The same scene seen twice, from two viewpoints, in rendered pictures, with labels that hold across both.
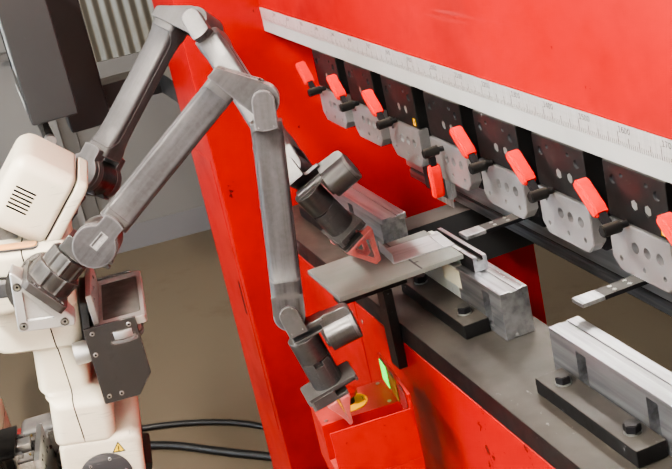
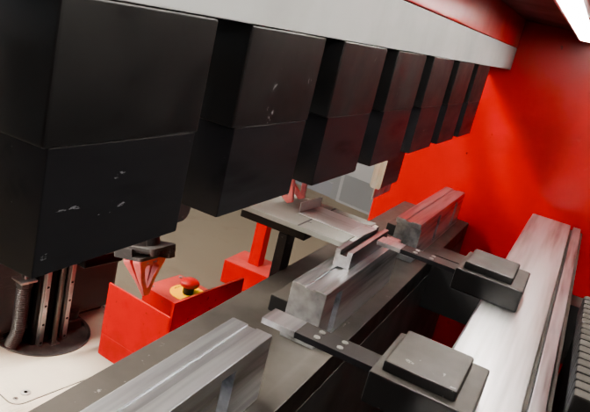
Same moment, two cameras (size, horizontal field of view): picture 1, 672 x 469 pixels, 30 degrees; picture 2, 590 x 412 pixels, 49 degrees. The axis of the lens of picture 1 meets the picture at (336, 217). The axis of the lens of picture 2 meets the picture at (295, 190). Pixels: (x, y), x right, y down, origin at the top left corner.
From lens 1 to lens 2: 170 cm
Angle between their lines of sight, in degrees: 38
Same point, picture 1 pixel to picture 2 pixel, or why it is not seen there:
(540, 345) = (283, 358)
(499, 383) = (185, 342)
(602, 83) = not seen: outside the picture
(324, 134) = (483, 172)
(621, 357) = (172, 384)
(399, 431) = (154, 329)
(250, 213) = (394, 191)
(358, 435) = (125, 303)
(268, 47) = not seen: hidden behind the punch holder
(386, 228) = (400, 228)
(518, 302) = (308, 305)
